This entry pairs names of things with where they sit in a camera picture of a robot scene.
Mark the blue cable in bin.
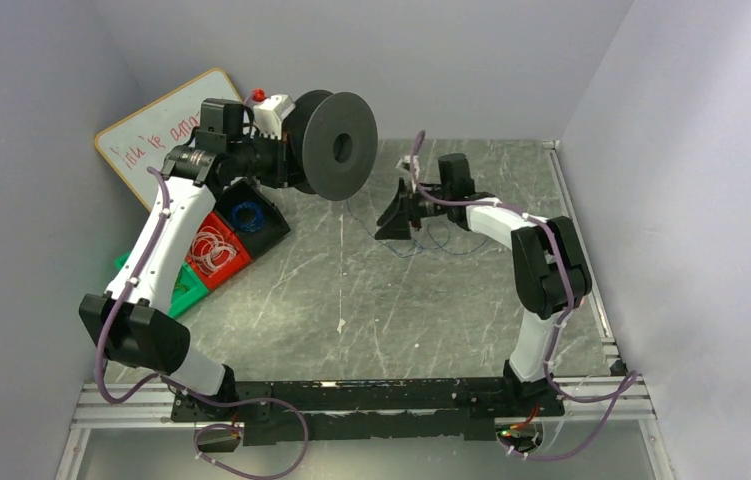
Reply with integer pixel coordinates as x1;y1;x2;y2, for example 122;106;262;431
229;201;269;233

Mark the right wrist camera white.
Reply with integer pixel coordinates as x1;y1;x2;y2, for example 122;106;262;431
397;155;420;176

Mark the whiteboard with red writing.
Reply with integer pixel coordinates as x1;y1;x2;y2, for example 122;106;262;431
94;68;240;209

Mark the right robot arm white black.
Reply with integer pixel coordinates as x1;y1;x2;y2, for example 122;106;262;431
375;153;592;384

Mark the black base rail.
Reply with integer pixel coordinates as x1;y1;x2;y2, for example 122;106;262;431
170;370;564;446

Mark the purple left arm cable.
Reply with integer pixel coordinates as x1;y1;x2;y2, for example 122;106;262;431
93;92;310;480

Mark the white cable coil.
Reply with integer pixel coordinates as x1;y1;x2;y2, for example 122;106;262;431
186;225;240;272

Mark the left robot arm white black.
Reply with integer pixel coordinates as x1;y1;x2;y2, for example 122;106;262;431
79;94;295;405

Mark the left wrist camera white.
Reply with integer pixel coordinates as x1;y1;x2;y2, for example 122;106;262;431
250;89;295;140

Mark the green bin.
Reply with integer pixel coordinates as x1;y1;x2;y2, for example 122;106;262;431
113;251;212;323

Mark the black bin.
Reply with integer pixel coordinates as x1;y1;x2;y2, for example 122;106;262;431
214;179;291;259

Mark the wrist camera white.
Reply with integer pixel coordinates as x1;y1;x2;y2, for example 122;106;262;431
397;155;420;176
250;89;295;140

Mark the black spool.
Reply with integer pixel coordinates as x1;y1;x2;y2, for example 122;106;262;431
284;90;379;201

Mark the blue cable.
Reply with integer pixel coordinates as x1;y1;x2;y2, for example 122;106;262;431
229;201;269;233
345;198;492;260

